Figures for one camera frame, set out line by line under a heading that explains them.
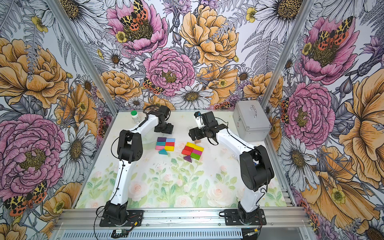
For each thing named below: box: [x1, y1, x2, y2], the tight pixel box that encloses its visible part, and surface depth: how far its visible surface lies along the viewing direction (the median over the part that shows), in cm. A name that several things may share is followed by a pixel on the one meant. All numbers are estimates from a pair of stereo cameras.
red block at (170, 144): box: [165, 142, 176, 147], surface depth 103 cm
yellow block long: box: [185, 142, 196, 149], surface depth 104 cm
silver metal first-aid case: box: [232, 100, 272, 142], surface depth 99 cm
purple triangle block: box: [183, 155, 192, 163], surface depth 96 cm
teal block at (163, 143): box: [156, 141, 166, 146], surface depth 104 cm
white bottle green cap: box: [130, 110, 140, 125], surface depth 111 cm
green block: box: [191, 152, 201, 161], surface depth 98 cm
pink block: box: [155, 145, 165, 151], surface depth 101 cm
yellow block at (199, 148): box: [194, 144, 205, 152], surface depth 101 cm
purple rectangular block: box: [157, 137, 167, 142], surface depth 106 cm
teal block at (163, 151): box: [158, 148, 168, 155], surface depth 99 cm
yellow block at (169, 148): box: [164, 145, 175, 152], surface depth 101 cm
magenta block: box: [192, 148, 203, 156], surface depth 100 cm
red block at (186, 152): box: [181, 149, 192, 156], surface depth 99 cm
